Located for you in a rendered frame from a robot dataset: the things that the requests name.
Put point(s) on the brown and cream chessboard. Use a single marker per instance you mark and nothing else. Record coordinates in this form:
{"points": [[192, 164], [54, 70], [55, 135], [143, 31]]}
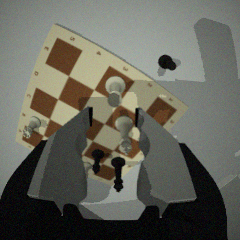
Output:
{"points": [[69, 75]]}

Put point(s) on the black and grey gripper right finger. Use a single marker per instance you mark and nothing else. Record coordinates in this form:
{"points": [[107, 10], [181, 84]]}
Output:
{"points": [[173, 179]]}

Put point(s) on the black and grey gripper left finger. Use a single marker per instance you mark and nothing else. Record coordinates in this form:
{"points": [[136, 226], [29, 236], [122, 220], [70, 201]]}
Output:
{"points": [[51, 176]]}

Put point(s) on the white pawn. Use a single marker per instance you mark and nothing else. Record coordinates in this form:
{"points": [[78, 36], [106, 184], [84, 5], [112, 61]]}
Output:
{"points": [[88, 166]]}

